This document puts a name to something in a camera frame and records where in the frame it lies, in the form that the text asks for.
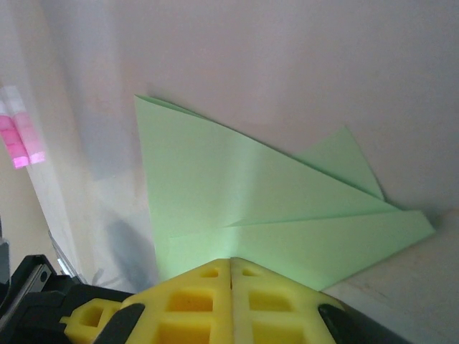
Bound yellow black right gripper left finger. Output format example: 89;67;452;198
95;257;233;344

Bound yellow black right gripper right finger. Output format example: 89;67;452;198
230;257;406;344

